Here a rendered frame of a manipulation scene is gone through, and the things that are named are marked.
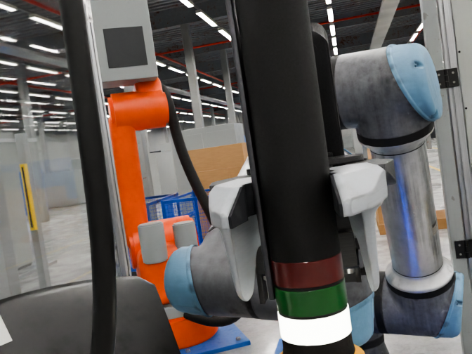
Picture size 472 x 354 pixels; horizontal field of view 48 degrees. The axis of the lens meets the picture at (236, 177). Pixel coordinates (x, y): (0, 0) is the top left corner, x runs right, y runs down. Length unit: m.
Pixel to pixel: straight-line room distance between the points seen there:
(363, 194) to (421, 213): 0.68
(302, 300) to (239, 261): 0.04
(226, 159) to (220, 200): 8.06
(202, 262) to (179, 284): 0.03
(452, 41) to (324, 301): 1.89
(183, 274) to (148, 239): 3.50
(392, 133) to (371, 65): 0.10
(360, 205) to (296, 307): 0.06
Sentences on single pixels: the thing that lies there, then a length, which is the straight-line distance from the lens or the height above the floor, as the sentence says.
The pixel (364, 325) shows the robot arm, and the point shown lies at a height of 1.33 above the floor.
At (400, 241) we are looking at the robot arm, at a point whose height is 1.31.
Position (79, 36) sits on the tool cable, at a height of 1.56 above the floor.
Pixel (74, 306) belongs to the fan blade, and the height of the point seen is 1.42.
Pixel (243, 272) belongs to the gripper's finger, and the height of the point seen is 1.45.
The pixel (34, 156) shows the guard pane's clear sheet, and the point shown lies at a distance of 1.37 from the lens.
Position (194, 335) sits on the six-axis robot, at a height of 0.12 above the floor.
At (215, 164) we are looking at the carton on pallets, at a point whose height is 1.32.
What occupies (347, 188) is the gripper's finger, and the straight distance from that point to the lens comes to 0.21.
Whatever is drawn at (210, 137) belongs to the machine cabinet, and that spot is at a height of 1.82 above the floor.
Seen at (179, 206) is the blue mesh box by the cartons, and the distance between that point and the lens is 6.84.
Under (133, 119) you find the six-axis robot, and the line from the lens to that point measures 4.27.
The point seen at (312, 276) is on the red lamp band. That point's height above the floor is 1.45.
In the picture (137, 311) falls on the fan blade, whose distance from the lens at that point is 0.38.
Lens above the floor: 1.51
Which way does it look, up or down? 3 degrees down
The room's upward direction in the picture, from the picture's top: 8 degrees counter-clockwise
